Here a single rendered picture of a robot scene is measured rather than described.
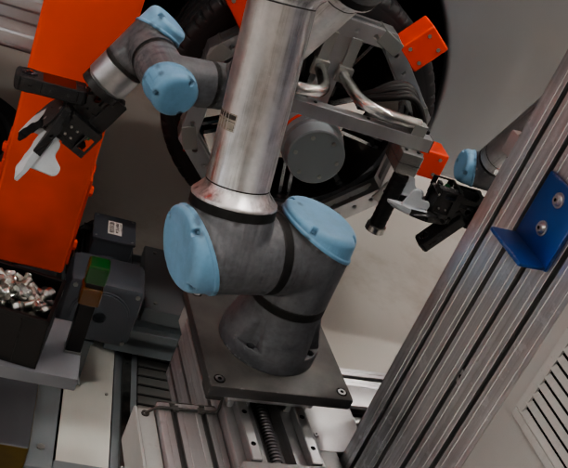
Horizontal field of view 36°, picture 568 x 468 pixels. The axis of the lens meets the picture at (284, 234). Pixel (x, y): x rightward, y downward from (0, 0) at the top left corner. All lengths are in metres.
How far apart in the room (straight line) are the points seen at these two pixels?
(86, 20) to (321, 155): 0.60
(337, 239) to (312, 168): 0.74
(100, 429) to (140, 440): 0.95
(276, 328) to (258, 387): 0.09
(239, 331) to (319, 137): 0.71
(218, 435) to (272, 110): 0.47
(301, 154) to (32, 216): 0.57
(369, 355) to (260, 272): 1.82
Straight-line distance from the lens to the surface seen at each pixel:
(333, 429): 1.39
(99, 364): 2.34
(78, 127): 1.48
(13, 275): 1.72
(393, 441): 1.23
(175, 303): 2.38
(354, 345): 2.94
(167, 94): 1.33
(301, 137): 1.87
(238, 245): 1.11
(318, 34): 1.26
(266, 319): 1.24
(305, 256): 1.17
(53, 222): 1.77
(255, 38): 1.08
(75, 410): 2.20
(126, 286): 2.06
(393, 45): 1.98
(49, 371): 1.71
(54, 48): 1.61
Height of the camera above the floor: 1.57
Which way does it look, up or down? 28 degrees down
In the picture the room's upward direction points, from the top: 24 degrees clockwise
